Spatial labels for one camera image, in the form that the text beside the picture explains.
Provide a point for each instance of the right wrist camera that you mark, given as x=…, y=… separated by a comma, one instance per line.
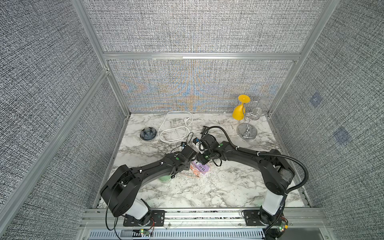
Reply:
x=197, y=143

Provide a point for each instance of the small black packet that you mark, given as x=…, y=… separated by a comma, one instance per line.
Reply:
x=204, y=130

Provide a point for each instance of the purple power strip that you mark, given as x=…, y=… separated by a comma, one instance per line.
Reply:
x=199, y=169

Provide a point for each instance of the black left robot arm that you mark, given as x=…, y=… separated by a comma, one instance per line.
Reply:
x=121, y=189

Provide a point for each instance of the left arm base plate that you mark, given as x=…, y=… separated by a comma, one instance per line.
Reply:
x=152, y=218

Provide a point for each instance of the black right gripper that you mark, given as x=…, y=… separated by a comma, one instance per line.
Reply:
x=199, y=157

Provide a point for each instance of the clear wine glass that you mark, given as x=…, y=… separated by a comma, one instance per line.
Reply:
x=259, y=107

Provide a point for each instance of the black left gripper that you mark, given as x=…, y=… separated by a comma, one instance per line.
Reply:
x=187, y=166

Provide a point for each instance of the aluminium front rail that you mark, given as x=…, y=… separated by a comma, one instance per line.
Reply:
x=209, y=224

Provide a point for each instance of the yellow plastic wine glass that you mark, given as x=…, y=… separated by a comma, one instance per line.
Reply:
x=239, y=111

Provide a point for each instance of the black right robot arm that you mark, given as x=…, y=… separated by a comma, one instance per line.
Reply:
x=215, y=144

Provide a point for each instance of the chrome glass holder stand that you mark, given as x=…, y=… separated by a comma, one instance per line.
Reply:
x=246, y=130

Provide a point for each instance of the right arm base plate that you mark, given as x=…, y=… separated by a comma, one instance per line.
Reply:
x=252, y=218

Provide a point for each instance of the black patterned ceramic bowl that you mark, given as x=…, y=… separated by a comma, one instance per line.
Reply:
x=148, y=133

